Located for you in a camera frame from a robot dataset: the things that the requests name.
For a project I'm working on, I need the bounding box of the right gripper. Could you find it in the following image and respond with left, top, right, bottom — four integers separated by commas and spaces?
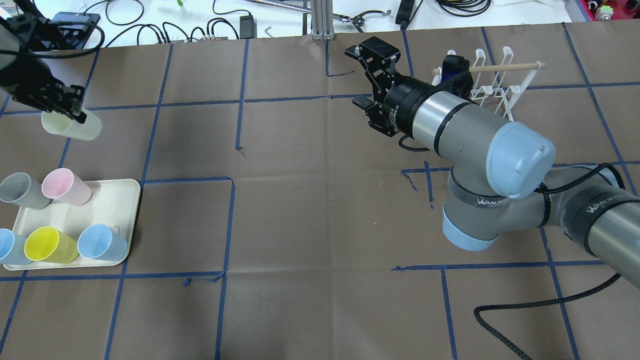
344, 36, 435, 138

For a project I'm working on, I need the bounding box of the pink plastic cup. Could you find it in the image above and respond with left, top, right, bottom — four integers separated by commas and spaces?
41, 168, 93, 206

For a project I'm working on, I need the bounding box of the grey plastic cup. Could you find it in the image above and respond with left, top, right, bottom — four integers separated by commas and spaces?
0, 172, 52, 210

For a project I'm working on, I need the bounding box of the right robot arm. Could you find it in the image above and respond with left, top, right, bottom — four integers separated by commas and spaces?
345, 36, 640, 286

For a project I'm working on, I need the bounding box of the yellow plastic cup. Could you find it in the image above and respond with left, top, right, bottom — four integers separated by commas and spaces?
23, 226, 79, 264

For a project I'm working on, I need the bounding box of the white plastic cup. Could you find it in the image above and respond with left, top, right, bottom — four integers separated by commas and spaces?
41, 107, 103, 141

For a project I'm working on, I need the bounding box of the beige plastic tray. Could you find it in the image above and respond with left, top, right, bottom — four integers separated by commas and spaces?
4, 178, 141, 271

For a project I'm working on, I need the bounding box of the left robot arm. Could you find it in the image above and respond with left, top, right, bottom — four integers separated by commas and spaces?
0, 0, 87, 125

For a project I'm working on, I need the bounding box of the black power adapter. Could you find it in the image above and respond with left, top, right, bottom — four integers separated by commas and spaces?
238, 14, 258, 39

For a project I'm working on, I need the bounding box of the green handled reacher grabber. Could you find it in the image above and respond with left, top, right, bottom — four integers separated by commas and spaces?
249, 0, 392, 30

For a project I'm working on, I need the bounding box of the white wire cup rack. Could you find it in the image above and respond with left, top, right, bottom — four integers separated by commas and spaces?
431, 46, 547, 121

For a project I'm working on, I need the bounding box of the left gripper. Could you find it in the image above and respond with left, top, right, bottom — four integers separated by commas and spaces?
27, 81, 87, 125

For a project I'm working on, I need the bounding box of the aluminium frame post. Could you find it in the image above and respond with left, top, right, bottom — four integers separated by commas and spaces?
310, 0, 335, 41

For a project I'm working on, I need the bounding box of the light blue plastic cup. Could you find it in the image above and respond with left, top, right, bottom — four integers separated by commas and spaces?
0, 228, 33, 265

